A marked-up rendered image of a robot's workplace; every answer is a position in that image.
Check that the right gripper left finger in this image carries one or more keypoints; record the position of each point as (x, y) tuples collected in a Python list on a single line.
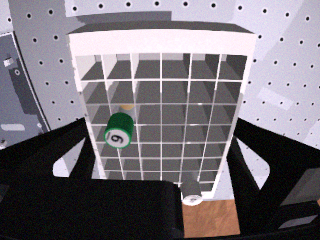
[(38, 154)]

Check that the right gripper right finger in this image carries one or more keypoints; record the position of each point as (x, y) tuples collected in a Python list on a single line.
[(294, 176)]

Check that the grey perforated base plate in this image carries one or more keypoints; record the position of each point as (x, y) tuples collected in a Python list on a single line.
[(282, 93)]

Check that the white tube carrier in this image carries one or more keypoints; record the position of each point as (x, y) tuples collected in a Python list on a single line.
[(190, 50)]

